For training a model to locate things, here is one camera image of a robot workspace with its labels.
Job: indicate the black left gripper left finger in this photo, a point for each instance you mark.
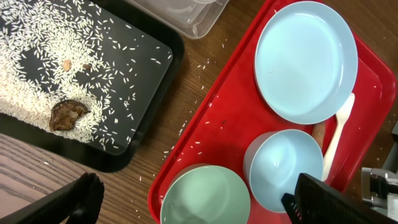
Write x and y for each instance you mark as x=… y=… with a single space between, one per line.
x=78 y=202

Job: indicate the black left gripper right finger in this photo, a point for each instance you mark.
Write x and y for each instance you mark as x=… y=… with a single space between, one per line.
x=313 y=201

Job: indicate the light blue small bowl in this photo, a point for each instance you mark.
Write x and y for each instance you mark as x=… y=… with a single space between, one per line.
x=273 y=162

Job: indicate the dark brown food scrap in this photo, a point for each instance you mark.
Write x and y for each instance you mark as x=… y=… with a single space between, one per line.
x=65 y=114

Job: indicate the mint green bowl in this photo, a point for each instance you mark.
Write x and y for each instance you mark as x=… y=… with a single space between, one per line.
x=206 y=194

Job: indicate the grey dishwasher rack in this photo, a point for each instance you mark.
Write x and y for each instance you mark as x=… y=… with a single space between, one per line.
x=379 y=186

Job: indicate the black food waste tray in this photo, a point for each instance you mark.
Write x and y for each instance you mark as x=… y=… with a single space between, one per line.
x=89 y=155

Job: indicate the clear plastic waste bin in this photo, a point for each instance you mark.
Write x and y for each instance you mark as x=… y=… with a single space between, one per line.
x=192 y=18

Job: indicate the white plastic spoon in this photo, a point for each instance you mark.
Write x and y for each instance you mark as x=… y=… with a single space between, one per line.
x=342 y=116

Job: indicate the small tan food crumb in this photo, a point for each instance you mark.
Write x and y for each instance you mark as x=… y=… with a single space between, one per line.
x=67 y=65

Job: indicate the large light blue plate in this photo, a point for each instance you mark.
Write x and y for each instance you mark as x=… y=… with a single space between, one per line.
x=306 y=62

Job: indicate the scattered white rice grains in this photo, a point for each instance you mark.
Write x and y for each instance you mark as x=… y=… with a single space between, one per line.
x=116 y=68

